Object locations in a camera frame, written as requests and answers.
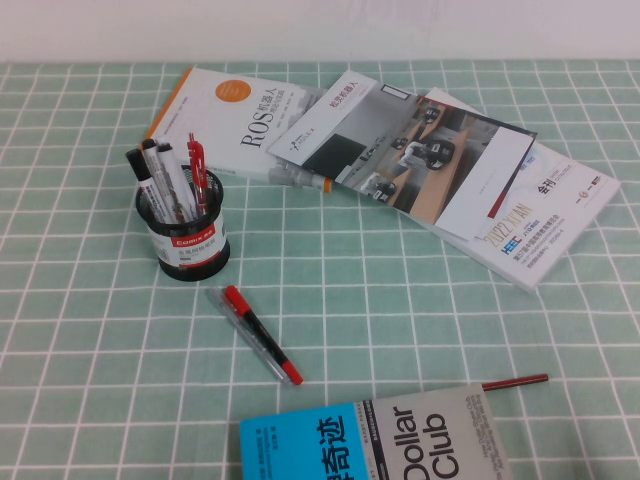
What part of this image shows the black mesh pen holder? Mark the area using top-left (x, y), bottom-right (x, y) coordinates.
top-left (135, 164), bottom-right (232, 282)

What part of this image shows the white orange ROS book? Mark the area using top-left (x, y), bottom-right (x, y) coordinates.
top-left (143, 66), bottom-right (334, 194)

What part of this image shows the red ballpoint pen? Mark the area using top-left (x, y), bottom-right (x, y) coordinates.
top-left (185, 131), bottom-right (209, 217)

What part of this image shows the robot photo brochure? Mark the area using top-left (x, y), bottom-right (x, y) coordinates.
top-left (266, 69), bottom-right (539, 240)

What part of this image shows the red pencil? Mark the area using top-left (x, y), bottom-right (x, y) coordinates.
top-left (481, 373), bottom-right (550, 393)

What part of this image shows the white HEEC catalogue book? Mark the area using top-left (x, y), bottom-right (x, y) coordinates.
top-left (409, 87), bottom-right (622, 295)

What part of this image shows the blue grey Dollar Club book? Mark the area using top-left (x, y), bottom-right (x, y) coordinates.
top-left (238, 382), bottom-right (514, 480)

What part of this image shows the red and black pen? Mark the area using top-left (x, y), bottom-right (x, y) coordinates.
top-left (222, 285), bottom-right (305, 386)

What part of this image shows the clear plastic pen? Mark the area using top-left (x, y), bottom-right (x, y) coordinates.
top-left (207, 288), bottom-right (293, 386)

